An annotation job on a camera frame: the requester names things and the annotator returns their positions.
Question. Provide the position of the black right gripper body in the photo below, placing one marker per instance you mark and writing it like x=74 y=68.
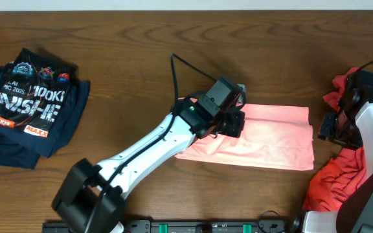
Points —
x=341 y=129

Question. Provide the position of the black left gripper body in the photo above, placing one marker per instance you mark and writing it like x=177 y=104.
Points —
x=225 y=124

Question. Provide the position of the pink t-shirt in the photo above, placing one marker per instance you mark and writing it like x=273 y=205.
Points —
x=274 y=136

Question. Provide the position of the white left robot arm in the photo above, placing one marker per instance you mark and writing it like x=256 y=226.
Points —
x=92 y=198

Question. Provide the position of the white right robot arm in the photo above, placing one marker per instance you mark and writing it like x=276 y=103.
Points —
x=356 y=213

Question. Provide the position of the red crumpled t-shirt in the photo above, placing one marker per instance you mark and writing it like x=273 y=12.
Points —
x=333 y=184

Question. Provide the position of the black printed folded t-shirt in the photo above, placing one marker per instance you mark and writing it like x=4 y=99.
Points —
x=32 y=92

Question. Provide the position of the navy blue folded t-shirt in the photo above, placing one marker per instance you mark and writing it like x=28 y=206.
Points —
x=18 y=149

